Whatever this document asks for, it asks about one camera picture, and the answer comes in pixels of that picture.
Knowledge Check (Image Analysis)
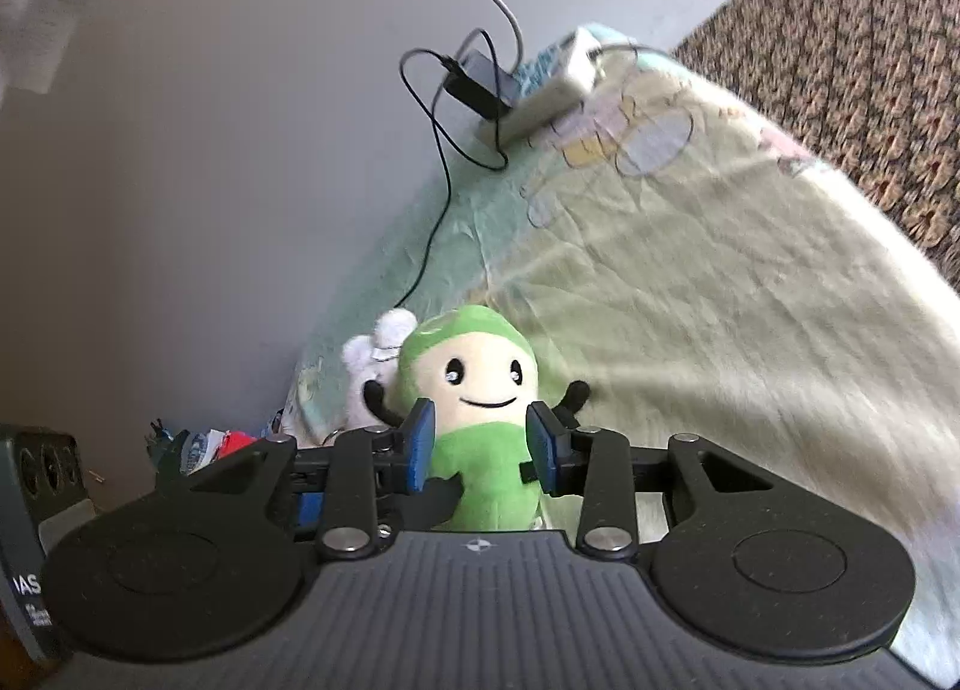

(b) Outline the black cable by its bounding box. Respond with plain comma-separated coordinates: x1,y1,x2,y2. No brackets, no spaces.
395,26,512,310

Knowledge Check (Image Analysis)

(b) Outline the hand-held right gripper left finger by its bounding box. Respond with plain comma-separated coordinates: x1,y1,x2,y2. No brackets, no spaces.
159,397,437,561

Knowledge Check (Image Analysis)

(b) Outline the black power adapter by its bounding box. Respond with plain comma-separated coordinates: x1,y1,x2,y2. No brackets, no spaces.
444,50,518,122

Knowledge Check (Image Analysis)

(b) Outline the red soft item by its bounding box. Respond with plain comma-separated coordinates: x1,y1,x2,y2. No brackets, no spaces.
217,430,260,463

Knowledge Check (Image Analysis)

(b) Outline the white power strip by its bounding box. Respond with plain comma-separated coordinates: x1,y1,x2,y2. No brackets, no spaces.
474,28,604,149

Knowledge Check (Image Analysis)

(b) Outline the pale green printed bed sheet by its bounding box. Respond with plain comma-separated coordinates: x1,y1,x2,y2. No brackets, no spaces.
289,22,950,683

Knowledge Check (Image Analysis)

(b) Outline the white plush rabbit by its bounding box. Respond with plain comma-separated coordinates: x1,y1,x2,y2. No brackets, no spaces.
343,309,418,433

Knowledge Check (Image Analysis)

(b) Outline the brown patterned blanket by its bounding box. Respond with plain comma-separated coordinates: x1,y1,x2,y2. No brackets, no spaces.
671,0,960,278

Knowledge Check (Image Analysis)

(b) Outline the blue bag with black clip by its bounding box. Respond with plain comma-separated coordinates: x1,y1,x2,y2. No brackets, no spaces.
145,418,181,470

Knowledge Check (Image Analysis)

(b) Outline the green plush toy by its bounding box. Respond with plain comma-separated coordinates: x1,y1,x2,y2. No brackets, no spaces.
362,305,591,532

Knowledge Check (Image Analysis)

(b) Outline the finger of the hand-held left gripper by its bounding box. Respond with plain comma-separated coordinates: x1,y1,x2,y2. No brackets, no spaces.
289,489,325,532

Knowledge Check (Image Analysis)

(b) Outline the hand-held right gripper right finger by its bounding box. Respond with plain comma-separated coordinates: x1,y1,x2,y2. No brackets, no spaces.
525,401,792,560

